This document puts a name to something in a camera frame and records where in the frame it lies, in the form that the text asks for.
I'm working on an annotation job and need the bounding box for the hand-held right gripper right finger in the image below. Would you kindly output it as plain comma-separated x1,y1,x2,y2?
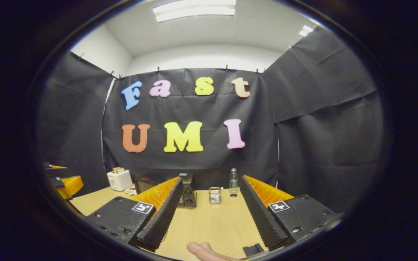
240,175,344,251

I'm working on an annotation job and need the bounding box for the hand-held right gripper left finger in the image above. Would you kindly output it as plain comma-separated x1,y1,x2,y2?
86,177,185,252

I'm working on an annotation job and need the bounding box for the black electric oven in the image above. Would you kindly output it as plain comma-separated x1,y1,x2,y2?
135,172,197,208

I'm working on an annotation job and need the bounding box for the green water bottle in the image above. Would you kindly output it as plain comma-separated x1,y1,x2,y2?
229,168,238,194

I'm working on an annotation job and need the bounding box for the white toaster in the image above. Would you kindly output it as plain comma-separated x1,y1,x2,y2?
107,169,133,191

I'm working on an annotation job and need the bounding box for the black backdrop cloth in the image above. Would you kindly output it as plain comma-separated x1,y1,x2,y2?
37,27,385,214

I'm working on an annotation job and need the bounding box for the large ceiling light panel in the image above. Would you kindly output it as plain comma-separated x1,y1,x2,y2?
153,0,237,23

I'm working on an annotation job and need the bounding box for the wire mesh cutlery holder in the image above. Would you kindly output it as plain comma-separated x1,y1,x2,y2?
209,187,222,204

